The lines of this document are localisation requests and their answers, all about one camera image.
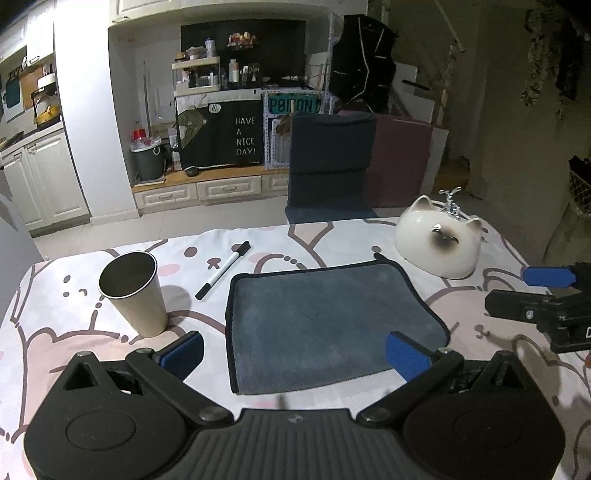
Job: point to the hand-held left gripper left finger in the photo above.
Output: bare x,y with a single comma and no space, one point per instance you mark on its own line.
181,354

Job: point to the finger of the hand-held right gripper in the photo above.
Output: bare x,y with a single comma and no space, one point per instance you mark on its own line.
549,276
517,303

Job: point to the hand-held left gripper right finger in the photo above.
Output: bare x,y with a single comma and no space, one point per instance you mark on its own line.
407,357

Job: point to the grey towel with black edge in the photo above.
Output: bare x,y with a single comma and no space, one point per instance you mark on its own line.
323,323

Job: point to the cream metal cup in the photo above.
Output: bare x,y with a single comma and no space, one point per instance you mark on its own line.
136,300

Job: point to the black and white marker pen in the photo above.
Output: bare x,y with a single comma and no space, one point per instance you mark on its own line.
221,271

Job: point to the white cat-shaped ceramic bowl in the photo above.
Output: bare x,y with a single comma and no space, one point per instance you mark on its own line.
438,251

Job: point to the small metal faucet ornament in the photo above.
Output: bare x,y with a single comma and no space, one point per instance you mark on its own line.
451,203

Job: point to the pink printed tablecloth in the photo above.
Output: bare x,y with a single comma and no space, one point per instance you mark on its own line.
60,323

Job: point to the white drawer cabinet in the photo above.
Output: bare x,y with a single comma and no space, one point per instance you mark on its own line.
207,189

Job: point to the mauve board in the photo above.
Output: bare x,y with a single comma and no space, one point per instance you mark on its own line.
399,157

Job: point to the grey trash bin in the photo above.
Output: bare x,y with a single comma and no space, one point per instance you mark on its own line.
147,161

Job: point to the dark blue chair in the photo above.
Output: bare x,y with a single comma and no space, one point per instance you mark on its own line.
330,157

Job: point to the patterned hanging garment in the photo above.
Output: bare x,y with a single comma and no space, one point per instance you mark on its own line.
538,55

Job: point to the white kitchen cabinet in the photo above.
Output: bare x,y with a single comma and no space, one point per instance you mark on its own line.
41,180

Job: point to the black printed cloth banner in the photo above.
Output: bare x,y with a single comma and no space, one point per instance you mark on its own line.
226,134

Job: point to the teal sign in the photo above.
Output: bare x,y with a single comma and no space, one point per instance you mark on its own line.
291,105

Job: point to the white shelf rack with bottles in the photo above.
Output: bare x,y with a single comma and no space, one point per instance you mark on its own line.
196,76

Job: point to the black hanging jacket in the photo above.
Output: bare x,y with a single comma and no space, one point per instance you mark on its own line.
362,64

